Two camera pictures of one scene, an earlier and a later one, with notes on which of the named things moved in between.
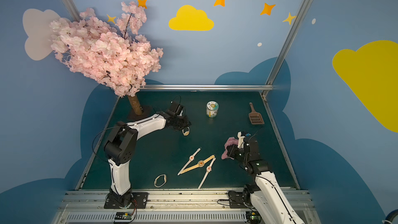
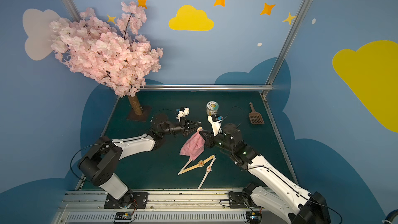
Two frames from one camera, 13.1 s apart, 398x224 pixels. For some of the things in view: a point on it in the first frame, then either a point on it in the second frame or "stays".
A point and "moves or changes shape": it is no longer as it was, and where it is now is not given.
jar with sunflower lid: (212, 107) stays
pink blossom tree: (119, 58) stays
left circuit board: (123, 215) stays
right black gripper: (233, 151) → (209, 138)
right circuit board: (253, 217) stays
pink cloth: (230, 141) moves or changes shape
